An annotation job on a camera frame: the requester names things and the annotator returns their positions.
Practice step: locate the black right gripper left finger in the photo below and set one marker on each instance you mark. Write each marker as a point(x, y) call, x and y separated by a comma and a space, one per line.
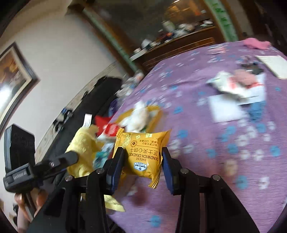
point(103, 181)

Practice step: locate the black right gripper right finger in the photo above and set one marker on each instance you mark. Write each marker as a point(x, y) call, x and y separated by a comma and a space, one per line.
point(182, 182)

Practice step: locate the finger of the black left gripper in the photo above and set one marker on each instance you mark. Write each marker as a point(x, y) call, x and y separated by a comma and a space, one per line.
point(60, 163)

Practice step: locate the teal tissue pack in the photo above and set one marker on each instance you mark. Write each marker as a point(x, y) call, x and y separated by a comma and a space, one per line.
point(103, 155)

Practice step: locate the yellow towel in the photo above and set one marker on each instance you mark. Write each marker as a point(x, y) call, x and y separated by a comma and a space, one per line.
point(85, 144)

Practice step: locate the yellow cracker packet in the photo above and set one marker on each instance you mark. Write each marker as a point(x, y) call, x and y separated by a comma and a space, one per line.
point(144, 154)

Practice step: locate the red white snack bag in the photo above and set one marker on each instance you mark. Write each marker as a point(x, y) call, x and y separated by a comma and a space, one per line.
point(109, 132)

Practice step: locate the white fluffy cloth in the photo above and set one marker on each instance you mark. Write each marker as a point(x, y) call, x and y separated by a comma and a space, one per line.
point(138, 120)

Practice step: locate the person's left hand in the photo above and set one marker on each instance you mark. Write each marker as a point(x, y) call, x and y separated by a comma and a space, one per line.
point(39, 196)

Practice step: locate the red shopping bag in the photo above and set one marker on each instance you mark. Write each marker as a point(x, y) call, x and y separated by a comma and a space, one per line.
point(100, 122)

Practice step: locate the black sofa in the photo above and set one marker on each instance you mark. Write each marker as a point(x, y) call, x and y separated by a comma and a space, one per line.
point(93, 99)

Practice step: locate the white foam sponge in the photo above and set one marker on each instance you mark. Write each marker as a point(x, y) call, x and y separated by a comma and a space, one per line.
point(224, 108)

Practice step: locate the purple floral tablecloth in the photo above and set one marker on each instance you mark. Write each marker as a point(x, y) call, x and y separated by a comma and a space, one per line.
point(249, 156)

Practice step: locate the white plastic bags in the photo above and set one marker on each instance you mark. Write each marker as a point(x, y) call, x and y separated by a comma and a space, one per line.
point(129, 84)

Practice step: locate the blue cloth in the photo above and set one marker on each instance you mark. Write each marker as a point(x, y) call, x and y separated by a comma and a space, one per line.
point(256, 111)

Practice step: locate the white red-text plastic bag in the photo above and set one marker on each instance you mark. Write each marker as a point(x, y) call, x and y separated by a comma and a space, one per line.
point(224, 83)

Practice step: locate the pink fluffy round pad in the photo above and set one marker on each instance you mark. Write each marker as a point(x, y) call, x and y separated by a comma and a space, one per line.
point(243, 77)

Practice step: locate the black device with knob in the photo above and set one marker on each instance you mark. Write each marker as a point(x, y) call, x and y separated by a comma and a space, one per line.
point(252, 68)

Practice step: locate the pink transparent pouch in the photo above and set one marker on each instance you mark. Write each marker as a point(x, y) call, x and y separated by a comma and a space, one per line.
point(216, 50)

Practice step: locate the wooden cabinet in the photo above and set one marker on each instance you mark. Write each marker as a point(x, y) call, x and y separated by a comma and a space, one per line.
point(201, 38)

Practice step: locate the white notebook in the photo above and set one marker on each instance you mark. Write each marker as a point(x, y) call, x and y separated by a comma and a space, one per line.
point(276, 64)

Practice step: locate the pink cloth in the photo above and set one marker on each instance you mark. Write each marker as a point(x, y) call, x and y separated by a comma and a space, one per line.
point(254, 43)

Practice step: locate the framed wall picture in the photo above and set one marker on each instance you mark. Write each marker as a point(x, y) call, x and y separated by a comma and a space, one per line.
point(17, 80)

